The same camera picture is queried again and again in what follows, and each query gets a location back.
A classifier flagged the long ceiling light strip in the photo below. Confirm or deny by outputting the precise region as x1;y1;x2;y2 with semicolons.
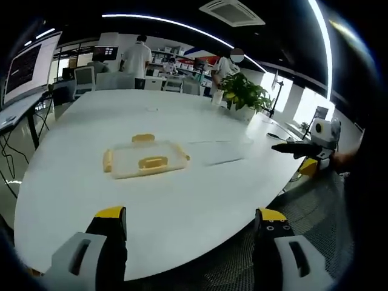
101;13;268;73

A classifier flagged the green potted plant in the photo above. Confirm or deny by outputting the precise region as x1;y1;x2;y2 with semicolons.
218;72;274;122

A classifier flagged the black floor cable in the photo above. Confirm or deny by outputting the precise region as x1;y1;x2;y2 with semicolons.
0;130;24;199

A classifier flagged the dark computer monitor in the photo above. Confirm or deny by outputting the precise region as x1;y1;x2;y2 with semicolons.
93;45;119;62

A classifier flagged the white office chair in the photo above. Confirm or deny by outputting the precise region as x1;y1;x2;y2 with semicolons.
73;66;96;98

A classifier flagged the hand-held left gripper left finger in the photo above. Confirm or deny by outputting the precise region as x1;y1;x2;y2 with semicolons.
44;206;129;283

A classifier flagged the clear box with yellow buckle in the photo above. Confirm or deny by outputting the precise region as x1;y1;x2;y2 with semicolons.
102;132;192;180

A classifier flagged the large wall screen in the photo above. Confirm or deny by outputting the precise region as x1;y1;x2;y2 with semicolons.
2;30;64;107

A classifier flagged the person's right hand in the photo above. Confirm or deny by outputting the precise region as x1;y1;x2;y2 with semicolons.
330;149;361;167

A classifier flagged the ceiling air vent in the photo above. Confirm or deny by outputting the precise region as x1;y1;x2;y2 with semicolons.
198;0;267;28

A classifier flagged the black tripod stand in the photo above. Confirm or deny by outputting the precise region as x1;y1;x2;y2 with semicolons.
267;81;285;119

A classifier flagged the clear plastic sheet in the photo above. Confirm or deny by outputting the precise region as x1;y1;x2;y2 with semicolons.
187;139;254;167

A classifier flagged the curved ceiling light strip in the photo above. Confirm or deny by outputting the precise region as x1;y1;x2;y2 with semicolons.
307;0;333;101

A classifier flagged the grey side desk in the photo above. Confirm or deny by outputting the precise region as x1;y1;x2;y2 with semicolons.
0;92;49;152

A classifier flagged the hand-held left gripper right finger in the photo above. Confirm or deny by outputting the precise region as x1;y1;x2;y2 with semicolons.
253;207;335;287

